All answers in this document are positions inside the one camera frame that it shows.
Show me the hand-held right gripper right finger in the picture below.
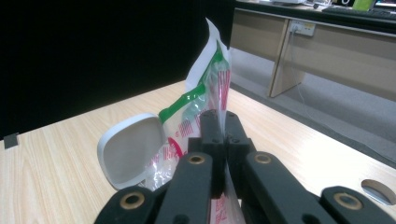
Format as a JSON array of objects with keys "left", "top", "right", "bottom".
[{"left": 224, "top": 110, "right": 257, "bottom": 201}]

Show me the black keyboard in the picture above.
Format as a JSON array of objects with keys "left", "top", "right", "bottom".
[{"left": 321, "top": 6, "right": 396, "bottom": 22}]

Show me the pink printed plastic bag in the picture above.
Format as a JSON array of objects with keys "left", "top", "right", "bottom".
[{"left": 145, "top": 17, "right": 248, "bottom": 224}]

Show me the white wall socket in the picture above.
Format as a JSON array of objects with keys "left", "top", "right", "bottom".
[{"left": 289, "top": 20, "right": 317, "bottom": 37}]

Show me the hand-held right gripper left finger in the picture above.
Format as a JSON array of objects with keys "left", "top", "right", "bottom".
[{"left": 188, "top": 108, "right": 226, "bottom": 201}]

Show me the green cup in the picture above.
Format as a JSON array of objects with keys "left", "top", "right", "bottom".
[{"left": 352, "top": 0, "right": 375, "bottom": 11}]

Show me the white floor cable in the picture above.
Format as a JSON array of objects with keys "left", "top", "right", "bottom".
[{"left": 289, "top": 29, "right": 396, "bottom": 157}]

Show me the beige wooden desk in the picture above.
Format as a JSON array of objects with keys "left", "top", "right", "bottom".
[{"left": 229, "top": 0, "right": 396, "bottom": 103}]

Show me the black tape patch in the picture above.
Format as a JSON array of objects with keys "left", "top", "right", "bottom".
[{"left": 3, "top": 133, "right": 21, "bottom": 149}]

